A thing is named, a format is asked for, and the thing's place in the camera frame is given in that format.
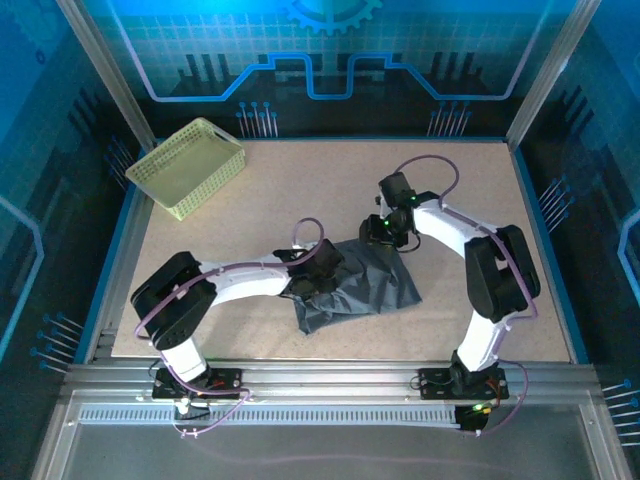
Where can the grey t-shirt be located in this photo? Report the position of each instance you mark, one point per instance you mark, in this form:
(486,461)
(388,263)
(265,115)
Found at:
(370,285)

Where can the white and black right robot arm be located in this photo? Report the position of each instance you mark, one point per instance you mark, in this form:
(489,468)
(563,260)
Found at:
(445,230)

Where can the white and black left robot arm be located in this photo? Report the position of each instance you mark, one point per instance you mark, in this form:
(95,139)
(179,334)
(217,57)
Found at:
(245,282)

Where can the green plastic basket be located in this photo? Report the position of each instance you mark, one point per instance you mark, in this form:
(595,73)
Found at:
(185,170)

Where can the black controller box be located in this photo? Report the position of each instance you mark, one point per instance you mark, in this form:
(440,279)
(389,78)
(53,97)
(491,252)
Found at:
(197,414)
(470,422)

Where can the aluminium mounting rail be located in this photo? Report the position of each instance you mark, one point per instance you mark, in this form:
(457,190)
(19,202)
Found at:
(325,380)

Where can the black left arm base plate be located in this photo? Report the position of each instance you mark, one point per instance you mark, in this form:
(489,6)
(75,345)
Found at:
(231,376)

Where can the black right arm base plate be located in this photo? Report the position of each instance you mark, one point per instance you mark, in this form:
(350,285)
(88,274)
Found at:
(431,385)

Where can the aluminium frame post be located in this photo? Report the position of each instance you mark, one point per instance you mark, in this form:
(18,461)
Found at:
(545,75)
(107,75)

